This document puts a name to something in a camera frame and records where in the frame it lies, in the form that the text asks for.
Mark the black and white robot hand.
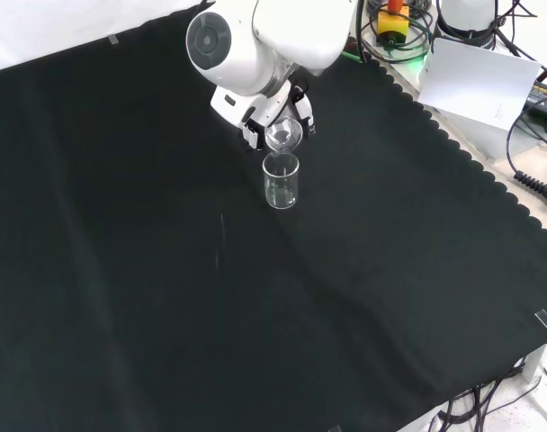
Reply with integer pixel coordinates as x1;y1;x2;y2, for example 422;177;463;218
210;77;318;150

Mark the small clear glass beaker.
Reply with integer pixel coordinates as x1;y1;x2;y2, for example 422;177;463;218
264;115;304;157

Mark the clear graduated glass beaker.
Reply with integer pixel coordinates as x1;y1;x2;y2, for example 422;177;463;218
261;151;300;211

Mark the yellow stop button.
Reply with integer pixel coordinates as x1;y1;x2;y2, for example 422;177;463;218
375;0;411;47

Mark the black bench cloth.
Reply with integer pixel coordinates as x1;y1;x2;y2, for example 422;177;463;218
0;0;547;432

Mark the pale board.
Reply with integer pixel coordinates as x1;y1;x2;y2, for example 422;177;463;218
417;36;543;133

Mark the white bench leg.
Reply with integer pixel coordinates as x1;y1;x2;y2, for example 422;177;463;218
519;336;547;384

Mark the black ribbed plug cable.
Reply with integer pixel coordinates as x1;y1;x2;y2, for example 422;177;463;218
506;106;547;213

